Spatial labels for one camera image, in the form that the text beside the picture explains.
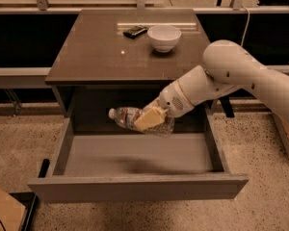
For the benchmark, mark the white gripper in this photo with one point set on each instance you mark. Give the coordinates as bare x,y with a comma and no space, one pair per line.
172,99

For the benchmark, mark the clear plastic water bottle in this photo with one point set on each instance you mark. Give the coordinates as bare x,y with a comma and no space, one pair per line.
130,118

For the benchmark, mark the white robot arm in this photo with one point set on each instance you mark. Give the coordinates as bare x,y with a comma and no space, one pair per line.
226,67

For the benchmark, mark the open grey top drawer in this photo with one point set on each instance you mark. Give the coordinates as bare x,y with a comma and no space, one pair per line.
189,165

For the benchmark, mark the brown drawer cabinet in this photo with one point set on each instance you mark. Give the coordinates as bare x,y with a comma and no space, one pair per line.
99,68

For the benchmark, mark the white ceramic bowl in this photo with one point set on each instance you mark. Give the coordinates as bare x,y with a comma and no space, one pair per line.
164,38

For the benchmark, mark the black small device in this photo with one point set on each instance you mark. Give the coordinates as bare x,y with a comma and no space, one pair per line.
135,31

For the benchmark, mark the black tray lower left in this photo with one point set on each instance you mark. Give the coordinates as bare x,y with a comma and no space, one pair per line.
31,202

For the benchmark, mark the cardboard box lower left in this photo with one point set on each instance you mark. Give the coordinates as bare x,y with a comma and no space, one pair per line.
11,212

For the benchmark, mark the grey metal rail shelf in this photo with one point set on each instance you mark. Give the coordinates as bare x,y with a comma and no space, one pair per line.
23,77

